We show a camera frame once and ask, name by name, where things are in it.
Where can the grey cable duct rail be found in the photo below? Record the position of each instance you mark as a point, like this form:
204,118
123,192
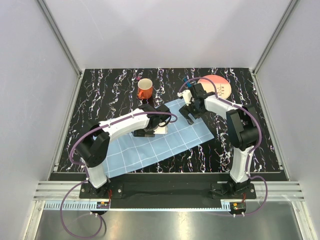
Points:
144,206

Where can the pink and cream plate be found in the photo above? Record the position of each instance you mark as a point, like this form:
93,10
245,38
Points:
223,87

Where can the right aluminium frame post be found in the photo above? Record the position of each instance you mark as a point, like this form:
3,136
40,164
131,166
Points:
275,35

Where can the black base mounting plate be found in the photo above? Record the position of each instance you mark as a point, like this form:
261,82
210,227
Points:
213,185

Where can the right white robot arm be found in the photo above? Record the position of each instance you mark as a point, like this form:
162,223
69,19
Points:
243,130

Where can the blue plastic knife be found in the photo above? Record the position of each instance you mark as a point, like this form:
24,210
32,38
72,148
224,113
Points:
188,84

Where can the orange ceramic mug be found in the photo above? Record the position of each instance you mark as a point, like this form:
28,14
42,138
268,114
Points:
145,88

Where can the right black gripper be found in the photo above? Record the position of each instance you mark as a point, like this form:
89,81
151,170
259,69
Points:
186,110

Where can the left aluminium frame post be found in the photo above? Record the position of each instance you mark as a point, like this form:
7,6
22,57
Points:
58,35

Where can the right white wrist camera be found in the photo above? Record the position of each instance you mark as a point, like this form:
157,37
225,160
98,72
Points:
187,96

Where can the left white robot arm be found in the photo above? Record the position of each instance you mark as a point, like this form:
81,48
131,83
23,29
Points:
93,144

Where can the blue checked cloth napkin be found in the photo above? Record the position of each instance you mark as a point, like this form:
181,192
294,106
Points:
128,153

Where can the aluminium frame post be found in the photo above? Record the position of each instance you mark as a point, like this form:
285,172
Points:
275,35
58,35

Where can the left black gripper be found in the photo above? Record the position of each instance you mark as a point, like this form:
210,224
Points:
140,133

